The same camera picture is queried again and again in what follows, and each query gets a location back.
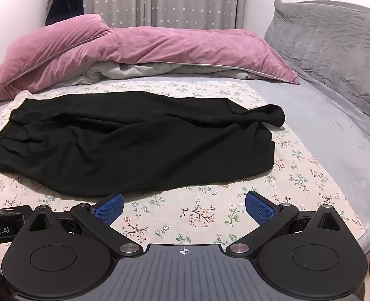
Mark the floral bed sheet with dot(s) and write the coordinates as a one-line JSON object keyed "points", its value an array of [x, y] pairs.
{"points": [[203, 207]]}

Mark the grey crumpled blanket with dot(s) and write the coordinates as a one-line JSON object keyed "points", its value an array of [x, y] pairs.
{"points": [[116, 70]]}

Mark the grey quilted pillow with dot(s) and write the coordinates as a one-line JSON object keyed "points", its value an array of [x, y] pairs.
{"points": [[329, 50]]}

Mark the pink duvet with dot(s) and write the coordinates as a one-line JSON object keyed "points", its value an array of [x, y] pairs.
{"points": [[172, 47]]}

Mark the grey star-print curtain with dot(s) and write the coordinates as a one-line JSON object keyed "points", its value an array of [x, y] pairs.
{"points": [[172, 0]]}

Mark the dark hanging garment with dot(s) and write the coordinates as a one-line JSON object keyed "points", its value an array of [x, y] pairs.
{"points": [[62, 3]]}

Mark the black pants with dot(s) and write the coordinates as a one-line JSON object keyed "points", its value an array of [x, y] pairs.
{"points": [[125, 138]]}

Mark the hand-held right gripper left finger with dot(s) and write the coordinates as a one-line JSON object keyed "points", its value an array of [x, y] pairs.
{"points": [[109, 208]]}

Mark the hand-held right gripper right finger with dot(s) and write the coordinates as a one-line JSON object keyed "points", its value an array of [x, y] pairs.
{"points": [[260, 208]]}

